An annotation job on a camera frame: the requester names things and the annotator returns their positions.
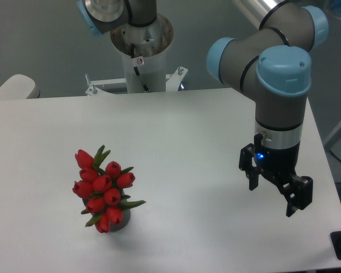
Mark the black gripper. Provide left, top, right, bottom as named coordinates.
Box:
left=239, top=134, right=313, bottom=217

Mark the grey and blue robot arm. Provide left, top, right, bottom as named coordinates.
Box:
left=77, top=1, right=329, bottom=216

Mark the grey ribbed vase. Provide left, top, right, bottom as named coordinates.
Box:
left=81, top=188, right=131, bottom=233

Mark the red tulip bouquet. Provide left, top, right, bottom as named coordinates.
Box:
left=72, top=144, right=147, bottom=234

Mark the white chair backrest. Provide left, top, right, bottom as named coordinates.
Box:
left=0, top=74, right=40, bottom=101

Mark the white metal base bracket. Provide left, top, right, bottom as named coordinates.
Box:
left=85, top=66, right=189, bottom=96

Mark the black cable on pedestal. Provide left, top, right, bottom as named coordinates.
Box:
left=130, top=43, right=150, bottom=93

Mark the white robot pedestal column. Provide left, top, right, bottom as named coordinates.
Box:
left=110, top=14, right=173, bottom=86

